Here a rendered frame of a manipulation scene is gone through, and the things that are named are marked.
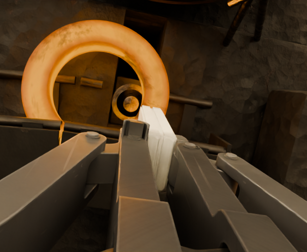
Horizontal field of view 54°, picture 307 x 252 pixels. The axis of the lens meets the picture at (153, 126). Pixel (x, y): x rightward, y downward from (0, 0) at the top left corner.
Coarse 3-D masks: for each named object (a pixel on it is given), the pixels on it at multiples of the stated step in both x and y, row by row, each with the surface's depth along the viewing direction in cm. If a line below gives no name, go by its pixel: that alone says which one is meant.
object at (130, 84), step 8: (120, 80) 47; (128, 80) 47; (136, 80) 47; (120, 88) 47; (128, 88) 47; (136, 88) 47; (112, 96) 47; (112, 104) 47; (112, 112) 48; (112, 120) 48; (120, 120) 48
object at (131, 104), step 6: (126, 90) 47; (132, 90) 47; (120, 96) 46; (126, 96) 45; (132, 96) 45; (138, 96) 46; (120, 102) 46; (126, 102) 45; (132, 102) 46; (138, 102) 46; (120, 108) 46; (126, 108) 46; (132, 108) 46; (138, 108) 46; (126, 114) 47; (132, 114) 47
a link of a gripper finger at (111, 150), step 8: (120, 128) 17; (120, 136) 15; (112, 144) 14; (104, 152) 13; (112, 152) 13; (96, 160) 13; (104, 160) 13; (112, 160) 13; (88, 168) 13; (96, 168) 13; (104, 168) 13; (112, 168) 13; (88, 176) 13; (96, 176) 13; (104, 176) 13; (112, 176) 13
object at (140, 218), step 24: (120, 144) 12; (144, 144) 13; (120, 168) 10; (144, 168) 10; (120, 192) 8; (144, 192) 9; (120, 216) 6; (144, 216) 6; (168, 216) 7; (120, 240) 6; (144, 240) 6; (168, 240) 6
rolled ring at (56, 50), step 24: (72, 24) 38; (96, 24) 39; (120, 24) 39; (48, 48) 37; (72, 48) 38; (96, 48) 40; (120, 48) 39; (144, 48) 39; (24, 72) 37; (48, 72) 37; (144, 72) 39; (24, 96) 36; (48, 96) 37; (144, 96) 39; (168, 96) 39
